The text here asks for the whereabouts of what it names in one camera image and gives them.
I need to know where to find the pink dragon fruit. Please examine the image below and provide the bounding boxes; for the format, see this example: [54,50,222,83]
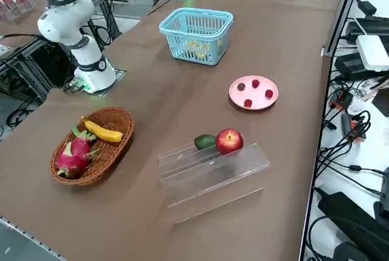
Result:
[56,125,101,179]

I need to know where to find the pink round plate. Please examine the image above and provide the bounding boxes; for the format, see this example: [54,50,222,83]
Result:
[228,75,280,112]

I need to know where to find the orange black plug connector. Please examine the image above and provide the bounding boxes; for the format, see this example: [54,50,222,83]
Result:
[329,89,355,110]
[349,119,370,142]

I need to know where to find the yellow banana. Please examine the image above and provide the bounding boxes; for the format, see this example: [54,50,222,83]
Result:
[81,116,123,143]

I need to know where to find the aluminium frame rail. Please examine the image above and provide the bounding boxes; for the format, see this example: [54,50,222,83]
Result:
[321,0,367,58]
[0,215,66,261]

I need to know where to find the red apple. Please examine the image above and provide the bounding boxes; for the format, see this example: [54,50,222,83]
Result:
[215,128,244,155]

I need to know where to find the clear acrylic stepped stand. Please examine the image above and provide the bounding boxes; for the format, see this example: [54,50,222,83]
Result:
[157,142,272,224]

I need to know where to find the brown wicker basket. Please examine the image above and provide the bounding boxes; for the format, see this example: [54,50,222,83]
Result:
[50,107,135,186]

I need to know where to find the green avocado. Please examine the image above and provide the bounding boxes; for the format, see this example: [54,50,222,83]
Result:
[193,133,217,151]

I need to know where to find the blue plastic basket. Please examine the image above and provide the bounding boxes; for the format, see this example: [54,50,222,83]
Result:
[159,7,235,67]

